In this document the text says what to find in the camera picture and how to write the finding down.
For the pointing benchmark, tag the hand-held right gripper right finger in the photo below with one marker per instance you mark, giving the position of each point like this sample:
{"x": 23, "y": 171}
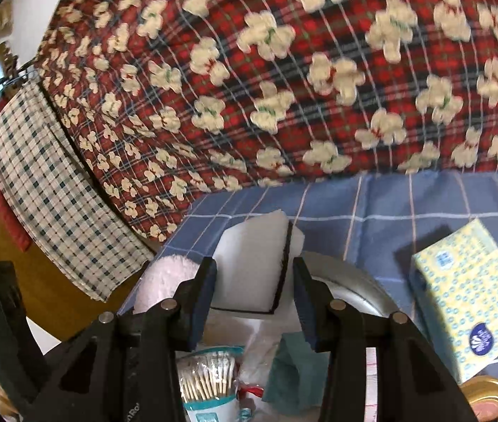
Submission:
{"x": 306, "y": 303}

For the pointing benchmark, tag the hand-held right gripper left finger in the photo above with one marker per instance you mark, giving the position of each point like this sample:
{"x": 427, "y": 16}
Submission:
{"x": 200, "y": 303}

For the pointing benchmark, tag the pink fluffy cloth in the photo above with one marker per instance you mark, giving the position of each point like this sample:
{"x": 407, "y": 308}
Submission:
{"x": 165, "y": 281}

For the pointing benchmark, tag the white sponge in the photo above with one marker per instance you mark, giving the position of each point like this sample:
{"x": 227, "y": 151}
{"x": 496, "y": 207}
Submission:
{"x": 253, "y": 263}

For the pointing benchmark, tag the teal cloth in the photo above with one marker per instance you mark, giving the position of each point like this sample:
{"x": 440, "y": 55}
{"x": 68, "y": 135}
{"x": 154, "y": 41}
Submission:
{"x": 293, "y": 373}

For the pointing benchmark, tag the pink white plastic bag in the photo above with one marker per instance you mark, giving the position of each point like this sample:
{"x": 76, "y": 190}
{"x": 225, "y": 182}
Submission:
{"x": 253, "y": 360}

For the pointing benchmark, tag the cotton swab pack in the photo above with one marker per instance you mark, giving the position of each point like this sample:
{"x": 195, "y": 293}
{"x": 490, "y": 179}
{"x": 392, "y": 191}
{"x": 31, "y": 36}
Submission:
{"x": 207, "y": 382}

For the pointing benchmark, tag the white green checked cloth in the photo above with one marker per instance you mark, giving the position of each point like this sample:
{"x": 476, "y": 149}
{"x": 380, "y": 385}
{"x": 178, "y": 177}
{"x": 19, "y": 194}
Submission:
{"x": 46, "y": 184}

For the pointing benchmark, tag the yellow floral tissue pack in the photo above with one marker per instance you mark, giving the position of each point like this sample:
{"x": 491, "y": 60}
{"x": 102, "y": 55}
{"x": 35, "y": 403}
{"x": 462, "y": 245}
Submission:
{"x": 464, "y": 299}

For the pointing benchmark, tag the gold round lid container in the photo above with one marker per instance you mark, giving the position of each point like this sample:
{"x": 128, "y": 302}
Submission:
{"x": 486, "y": 400}

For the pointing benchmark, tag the red plaid bear blanket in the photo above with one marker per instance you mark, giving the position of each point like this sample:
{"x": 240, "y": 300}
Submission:
{"x": 319, "y": 96}

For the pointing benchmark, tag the clothes hangers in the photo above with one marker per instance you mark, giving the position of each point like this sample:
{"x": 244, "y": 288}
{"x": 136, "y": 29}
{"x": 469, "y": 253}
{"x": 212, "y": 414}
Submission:
{"x": 11, "y": 70}

